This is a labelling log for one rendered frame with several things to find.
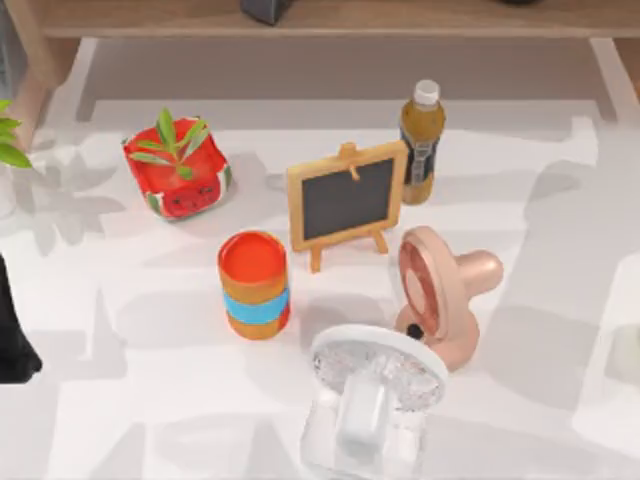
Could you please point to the green leafy plant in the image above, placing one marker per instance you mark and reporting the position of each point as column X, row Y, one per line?
column 12, row 142

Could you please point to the red watermelon plant pot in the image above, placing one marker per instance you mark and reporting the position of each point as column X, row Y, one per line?
column 192, row 187

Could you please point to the pink desk fan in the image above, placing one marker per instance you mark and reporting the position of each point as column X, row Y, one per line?
column 440, row 295

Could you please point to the wooden framed blackboard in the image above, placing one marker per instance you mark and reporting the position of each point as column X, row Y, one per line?
column 345, row 197

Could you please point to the dark grey object on shelf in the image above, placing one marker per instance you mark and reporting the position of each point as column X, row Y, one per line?
column 265, row 9

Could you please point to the amber bottle with white cap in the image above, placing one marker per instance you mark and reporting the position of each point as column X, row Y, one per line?
column 421, row 150

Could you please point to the wooden shelf unit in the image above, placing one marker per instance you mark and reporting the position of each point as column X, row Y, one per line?
column 320, row 22

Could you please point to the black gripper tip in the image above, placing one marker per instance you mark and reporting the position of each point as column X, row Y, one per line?
column 12, row 340

